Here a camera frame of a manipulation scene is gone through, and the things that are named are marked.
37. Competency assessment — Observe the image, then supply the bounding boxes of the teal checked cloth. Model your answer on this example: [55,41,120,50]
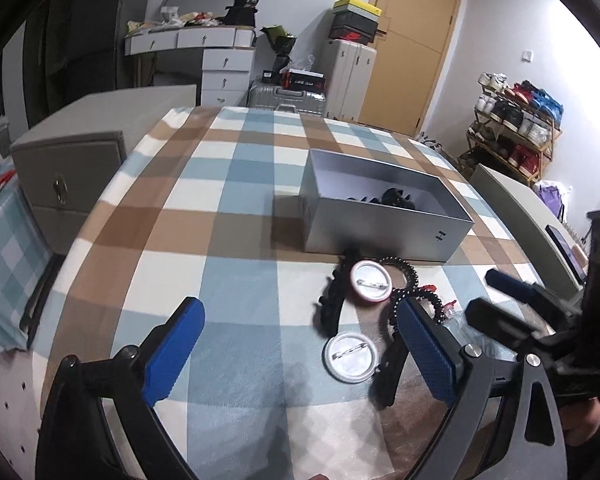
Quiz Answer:
[0,180,56,351]

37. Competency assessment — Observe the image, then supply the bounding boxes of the purple cloth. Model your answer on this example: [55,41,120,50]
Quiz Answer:
[532,180,572,222]

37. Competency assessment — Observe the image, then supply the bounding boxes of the wooden shoe rack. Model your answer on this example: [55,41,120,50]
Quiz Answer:
[457,72,563,188]

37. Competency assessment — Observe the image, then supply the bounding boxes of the grey drawer cabinet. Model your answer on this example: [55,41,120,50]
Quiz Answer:
[10,85,198,256]

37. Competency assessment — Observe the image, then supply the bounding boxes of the rows of shoes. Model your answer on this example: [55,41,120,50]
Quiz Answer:
[472,72,563,173]

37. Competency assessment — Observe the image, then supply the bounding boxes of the dark wrapped flower bouquet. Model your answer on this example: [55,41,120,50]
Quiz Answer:
[260,25,298,73]

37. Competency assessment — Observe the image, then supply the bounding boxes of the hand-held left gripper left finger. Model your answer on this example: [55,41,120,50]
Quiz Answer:
[35,296,207,480]

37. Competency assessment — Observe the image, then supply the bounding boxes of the silver grey cardboard box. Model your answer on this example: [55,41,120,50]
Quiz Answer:
[297,148,476,263]

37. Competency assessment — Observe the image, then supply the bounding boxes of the black hair claw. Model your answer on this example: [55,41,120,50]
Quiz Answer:
[347,187,421,211]

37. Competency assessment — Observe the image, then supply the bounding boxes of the white pin badge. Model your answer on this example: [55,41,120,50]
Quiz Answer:
[323,332,377,385]

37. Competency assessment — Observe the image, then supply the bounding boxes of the dark phone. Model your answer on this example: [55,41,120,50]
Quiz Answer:
[545,224,588,281]

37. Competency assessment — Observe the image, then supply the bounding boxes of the white suitcase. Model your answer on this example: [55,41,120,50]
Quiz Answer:
[321,37,378,123]

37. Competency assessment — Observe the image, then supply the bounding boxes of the white dressing table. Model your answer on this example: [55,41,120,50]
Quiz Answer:
[125,25,257,108]

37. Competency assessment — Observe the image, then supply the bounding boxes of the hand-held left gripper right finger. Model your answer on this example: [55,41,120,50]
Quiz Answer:
[395,296,568,480]

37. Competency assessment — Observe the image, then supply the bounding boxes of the wooden door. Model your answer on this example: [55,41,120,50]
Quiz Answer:
[360,0,467,136]

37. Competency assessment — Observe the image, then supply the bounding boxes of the red and black box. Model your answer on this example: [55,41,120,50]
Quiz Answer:
[280,69,327,93]

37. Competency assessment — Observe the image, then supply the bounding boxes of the silver suitcase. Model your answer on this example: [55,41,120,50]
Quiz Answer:
[247,79,327,117]

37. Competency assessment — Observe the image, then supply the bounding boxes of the pair of light shoes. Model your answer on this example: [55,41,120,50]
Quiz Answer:
[415,131,447,154]

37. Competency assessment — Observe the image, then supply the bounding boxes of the black banana hair clip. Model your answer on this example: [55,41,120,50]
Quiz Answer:
[314,247,361,338]
[372,330,408,408]

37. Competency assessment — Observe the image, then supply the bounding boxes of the black bead bracelet red charm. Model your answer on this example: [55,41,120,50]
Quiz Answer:
[389,284,447,330]

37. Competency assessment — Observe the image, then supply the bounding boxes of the white side table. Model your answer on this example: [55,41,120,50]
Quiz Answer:
[470,164,587,301]

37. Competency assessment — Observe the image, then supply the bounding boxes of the clear plastic bag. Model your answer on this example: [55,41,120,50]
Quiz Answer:
[440,307,487,357]

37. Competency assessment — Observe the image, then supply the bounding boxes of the white perforated board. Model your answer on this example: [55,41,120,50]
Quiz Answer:
[0,340,46,480]

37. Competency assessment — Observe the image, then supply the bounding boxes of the red rimmed pin badge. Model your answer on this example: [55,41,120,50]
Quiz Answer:
[349,259,394,306]

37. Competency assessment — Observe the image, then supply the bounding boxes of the clutter of packets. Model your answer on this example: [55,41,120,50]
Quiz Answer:
[127,6,222,32]

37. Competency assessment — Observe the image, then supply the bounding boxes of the black bag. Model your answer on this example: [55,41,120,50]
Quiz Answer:
[225,0,265,28]

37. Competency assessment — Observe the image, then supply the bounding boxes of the person's right hand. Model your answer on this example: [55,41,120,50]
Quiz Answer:
[562,396,600,445]

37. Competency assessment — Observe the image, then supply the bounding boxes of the yellow and black shoe box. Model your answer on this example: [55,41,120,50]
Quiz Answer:
[332,0,384,17]

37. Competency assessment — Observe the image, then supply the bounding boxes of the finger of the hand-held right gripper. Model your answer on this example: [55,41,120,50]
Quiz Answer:
[485,268,583,313]
[464,298,576,363]

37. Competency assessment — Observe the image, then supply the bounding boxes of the dark grey fridge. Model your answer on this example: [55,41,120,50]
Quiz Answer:
[30,0,153,126]

